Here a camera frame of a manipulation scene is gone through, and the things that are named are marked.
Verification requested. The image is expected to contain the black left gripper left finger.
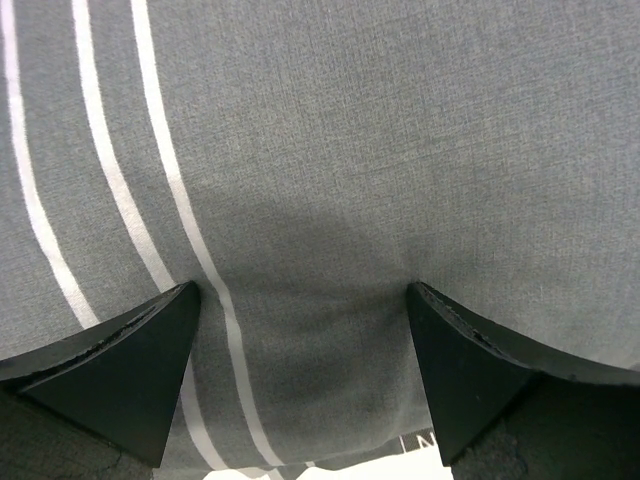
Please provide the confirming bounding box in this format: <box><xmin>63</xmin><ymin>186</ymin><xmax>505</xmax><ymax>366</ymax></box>
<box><xmin>1</xmin><ymin>281</ymin><xmax>201</xmax><ymax>469</ymax></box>

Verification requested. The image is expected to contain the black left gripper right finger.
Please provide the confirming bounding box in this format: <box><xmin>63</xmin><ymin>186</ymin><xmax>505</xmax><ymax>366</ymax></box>
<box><xmin>406</xmin><ymin>282</ymin><xmax>639</xmax><ymax>465</ymax></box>

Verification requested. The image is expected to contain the grey striped pillowcase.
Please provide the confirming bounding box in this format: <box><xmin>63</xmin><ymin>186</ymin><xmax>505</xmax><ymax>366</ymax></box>
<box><xmin>1</xmin><ymin>1</ymin><xmax>639</xmax><ymax>479</ymax></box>

